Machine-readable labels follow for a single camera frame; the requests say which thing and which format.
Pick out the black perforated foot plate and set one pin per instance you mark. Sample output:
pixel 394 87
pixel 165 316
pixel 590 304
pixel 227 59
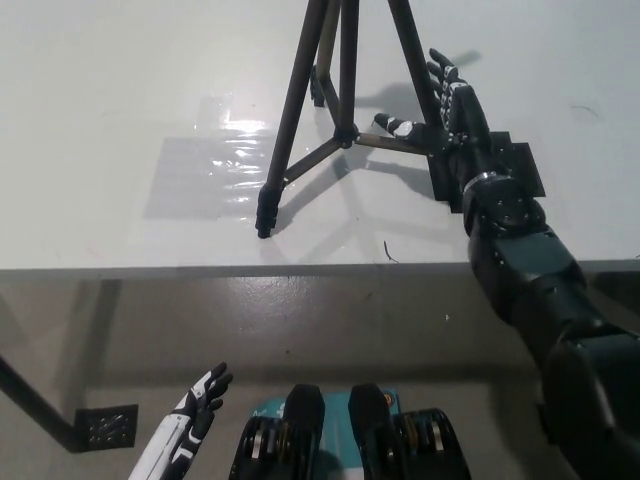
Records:
pixel 107 425

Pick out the black metal table frame bar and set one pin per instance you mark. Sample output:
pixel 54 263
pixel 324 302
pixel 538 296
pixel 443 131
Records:
pixel 35 400

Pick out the black patterned mat on table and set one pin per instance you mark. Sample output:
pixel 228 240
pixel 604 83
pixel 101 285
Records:
pixel 522 160

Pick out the bronze and black camera tripod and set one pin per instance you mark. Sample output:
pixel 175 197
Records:
pixel 287 130

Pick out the clear plastic tape sheet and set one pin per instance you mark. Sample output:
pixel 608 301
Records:
pixel 200 170

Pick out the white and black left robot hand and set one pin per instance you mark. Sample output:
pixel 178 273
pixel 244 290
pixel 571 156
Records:
pixel 175 435

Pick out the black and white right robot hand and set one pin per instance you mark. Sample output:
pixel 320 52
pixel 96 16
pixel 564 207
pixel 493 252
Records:
pixel 467 130

